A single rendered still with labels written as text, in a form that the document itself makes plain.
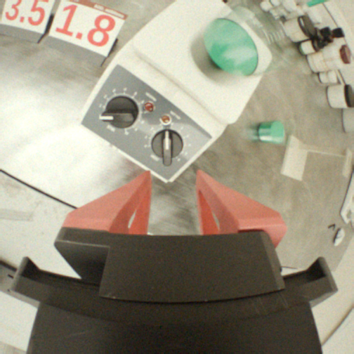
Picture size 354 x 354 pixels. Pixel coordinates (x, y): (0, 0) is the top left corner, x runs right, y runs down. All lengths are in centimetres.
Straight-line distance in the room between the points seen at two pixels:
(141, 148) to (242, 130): 17
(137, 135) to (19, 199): 18
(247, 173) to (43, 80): 33
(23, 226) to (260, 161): 38
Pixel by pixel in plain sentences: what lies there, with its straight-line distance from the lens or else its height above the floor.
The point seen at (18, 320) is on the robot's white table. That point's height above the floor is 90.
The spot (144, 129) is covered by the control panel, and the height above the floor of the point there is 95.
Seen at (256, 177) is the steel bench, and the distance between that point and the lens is 33.
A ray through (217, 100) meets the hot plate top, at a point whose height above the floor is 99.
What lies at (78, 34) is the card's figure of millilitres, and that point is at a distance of 26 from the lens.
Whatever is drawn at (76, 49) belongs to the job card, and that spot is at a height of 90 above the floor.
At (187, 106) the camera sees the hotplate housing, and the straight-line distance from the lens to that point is 18.
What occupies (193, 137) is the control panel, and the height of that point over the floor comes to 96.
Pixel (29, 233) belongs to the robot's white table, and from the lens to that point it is 29.
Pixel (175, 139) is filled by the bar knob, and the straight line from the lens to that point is 18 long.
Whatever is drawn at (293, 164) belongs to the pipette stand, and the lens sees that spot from 41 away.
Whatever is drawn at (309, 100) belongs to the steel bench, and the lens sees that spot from 49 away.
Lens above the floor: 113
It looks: 66 degrees down
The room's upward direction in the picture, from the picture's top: 121 degrees clockwise
